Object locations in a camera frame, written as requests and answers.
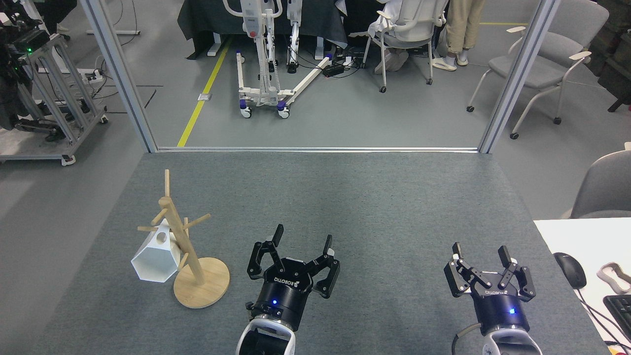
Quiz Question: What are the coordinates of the white curved plastic object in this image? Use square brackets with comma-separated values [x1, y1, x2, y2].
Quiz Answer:
[596, 262, 631, 295]

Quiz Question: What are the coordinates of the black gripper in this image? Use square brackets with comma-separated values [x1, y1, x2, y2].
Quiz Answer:
[443, 242, 537, 337]
[246, 223, 342, 333]

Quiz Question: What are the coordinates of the standing person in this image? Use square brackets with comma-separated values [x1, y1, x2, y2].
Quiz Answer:
[431, 0, 487, 72]

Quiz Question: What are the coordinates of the black mouse cable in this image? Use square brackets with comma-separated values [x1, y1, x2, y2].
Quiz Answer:
[575, 287, 631, 349]

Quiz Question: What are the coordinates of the wooden cup rack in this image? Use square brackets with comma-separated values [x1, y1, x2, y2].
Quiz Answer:
[137, 169, 231, 310]

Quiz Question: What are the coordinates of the black keyboard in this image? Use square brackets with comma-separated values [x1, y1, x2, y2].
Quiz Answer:
[602, 294, 631, 342]

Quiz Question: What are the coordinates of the black computer mouse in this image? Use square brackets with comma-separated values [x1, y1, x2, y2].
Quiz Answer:
[553, 251, 588, 290]

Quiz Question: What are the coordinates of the seated person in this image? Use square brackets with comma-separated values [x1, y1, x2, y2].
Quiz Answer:
[373, 0, 445, 75]

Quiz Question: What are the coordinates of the silver table edge rail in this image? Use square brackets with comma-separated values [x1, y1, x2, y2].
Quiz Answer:
[156, 146, 480, 153]

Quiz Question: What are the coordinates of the white faceted cup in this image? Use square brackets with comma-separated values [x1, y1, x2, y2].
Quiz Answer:
[130, 219, 179, 284]

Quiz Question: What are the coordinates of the white desk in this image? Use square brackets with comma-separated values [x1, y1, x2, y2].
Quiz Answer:
[533, 217, 631, 355]

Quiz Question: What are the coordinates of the white office chair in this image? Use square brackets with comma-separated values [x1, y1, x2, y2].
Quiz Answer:
[362, 0, 450, 94]

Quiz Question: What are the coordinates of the white power strip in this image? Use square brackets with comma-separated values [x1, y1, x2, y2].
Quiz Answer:
[73, 69, 105, 84]

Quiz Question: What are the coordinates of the silver aluminium post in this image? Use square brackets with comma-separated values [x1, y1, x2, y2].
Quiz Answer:
[79, 0, 159, 154]
[478, 0, 563, 155]

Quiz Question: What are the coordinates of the aluminium frame cart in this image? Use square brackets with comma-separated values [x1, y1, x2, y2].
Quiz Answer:
[0, 14, 109, 166]

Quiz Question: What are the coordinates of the person beside cart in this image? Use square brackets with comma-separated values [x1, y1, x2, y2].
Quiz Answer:
[41, 0, 80, 41]

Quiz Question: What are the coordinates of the white stand on wheels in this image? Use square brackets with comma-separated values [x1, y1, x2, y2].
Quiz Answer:
[221, 0, 336, 119]

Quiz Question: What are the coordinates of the grey chair backrest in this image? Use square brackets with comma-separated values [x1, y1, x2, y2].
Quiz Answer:
[561, 142, 631, 219]

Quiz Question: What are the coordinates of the grey chair with armrests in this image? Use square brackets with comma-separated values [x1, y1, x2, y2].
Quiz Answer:
[465, 0, 611, 141]

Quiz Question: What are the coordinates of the table with black cloth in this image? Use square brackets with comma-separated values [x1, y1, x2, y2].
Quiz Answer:
[177, 0, 349, 60]

